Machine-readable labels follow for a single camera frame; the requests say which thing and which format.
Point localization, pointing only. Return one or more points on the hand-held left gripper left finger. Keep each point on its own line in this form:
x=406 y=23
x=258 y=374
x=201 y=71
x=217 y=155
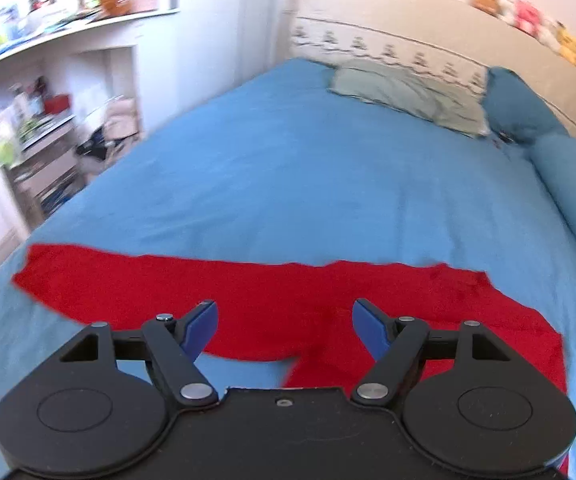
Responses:
x=202 y=329

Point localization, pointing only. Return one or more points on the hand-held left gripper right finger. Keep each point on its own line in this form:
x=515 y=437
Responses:
x=368 y=329

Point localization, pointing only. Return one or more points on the red garment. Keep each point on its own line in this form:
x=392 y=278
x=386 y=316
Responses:
x=288 y=292

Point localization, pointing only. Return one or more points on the blue rolled duvet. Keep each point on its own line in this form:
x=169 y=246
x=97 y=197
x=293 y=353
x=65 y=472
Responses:
x=575 y=185

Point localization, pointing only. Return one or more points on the bed with blue sheet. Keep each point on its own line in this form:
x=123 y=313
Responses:
x=288 y=175

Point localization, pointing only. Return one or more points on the black bag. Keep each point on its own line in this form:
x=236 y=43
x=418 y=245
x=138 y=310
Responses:
x=99 y=149

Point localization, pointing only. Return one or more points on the beige bag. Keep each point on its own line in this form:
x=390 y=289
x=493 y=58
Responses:
x=120 y=117

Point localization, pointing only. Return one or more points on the blue pillow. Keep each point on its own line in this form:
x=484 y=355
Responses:
x=518 y=105

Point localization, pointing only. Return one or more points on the grey-green pillow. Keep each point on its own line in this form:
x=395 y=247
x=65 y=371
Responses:
x=408 y=92

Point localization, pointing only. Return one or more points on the red box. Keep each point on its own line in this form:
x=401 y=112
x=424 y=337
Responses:
x=57 y=104

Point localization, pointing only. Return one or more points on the white shelf unit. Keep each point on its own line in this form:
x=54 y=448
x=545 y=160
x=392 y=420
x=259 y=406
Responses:
x=93 y=60

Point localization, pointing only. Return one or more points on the white wardrobe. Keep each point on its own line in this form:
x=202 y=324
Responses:
x=223 y=35

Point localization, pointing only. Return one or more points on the row of plush toys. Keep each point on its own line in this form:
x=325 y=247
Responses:
x=533 y=17

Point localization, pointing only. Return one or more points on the beige embroidered headboard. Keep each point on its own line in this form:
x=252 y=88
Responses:
x=418 y=20

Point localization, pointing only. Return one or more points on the pile of colourful shelf clutter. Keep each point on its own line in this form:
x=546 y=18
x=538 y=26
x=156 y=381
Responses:
x=33 y=17

